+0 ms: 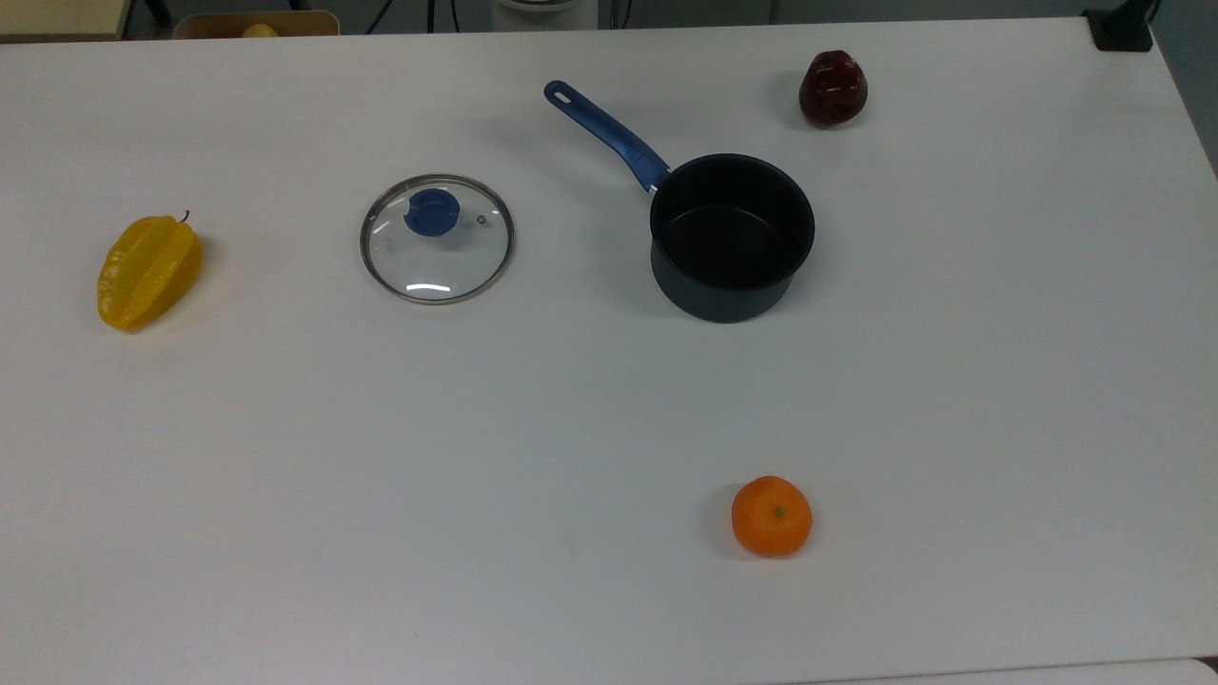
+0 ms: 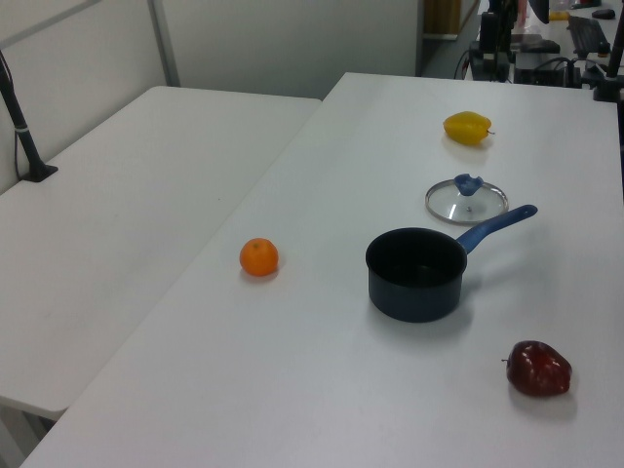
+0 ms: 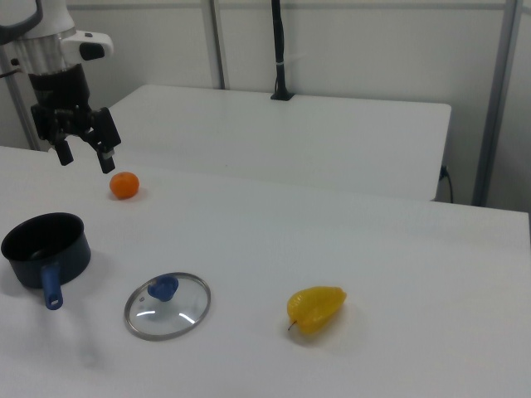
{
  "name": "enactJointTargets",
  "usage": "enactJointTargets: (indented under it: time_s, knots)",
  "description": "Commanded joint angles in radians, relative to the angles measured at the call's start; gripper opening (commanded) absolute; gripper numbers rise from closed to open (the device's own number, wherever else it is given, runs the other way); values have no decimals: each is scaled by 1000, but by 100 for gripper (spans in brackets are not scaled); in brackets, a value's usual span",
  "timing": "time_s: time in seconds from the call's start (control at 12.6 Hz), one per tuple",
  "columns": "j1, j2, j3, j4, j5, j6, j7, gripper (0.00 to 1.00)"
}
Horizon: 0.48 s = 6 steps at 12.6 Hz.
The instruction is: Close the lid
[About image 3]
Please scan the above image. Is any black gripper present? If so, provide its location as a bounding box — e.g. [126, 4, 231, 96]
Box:
[27, 64, 124, 175]

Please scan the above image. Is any glass lid with blue knob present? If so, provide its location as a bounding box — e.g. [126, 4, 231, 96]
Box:
[123, 271, 212, 342]

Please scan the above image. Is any orange mandarin fruit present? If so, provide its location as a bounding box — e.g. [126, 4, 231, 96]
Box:
[109, 171, 140, 201]

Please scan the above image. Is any white side table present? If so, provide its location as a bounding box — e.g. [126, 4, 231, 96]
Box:
[48, 84, 452, 202]

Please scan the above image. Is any black pole with base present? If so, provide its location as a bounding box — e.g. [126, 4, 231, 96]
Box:
[270, 0, 295, 102]

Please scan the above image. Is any yellow plastic starfruit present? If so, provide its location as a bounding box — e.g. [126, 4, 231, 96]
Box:
[285, 285, 348, 336]

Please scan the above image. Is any dark blue pot blue handle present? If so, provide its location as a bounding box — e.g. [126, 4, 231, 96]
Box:
[0, 212, 92, 311]

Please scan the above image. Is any slim grey aluminium frame post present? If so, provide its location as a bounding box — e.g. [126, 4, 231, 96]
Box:
[206, 0, 230, 90]

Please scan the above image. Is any white cable tie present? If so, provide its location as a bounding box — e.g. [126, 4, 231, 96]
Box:
[275, 51, 309, 68]

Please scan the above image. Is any black power cable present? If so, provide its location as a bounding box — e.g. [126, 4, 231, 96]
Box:
[439, 164, 455, 204]

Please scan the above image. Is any wide grey aluminium frame post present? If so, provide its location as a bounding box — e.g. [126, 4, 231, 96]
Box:
[471, 0, 524, 207]

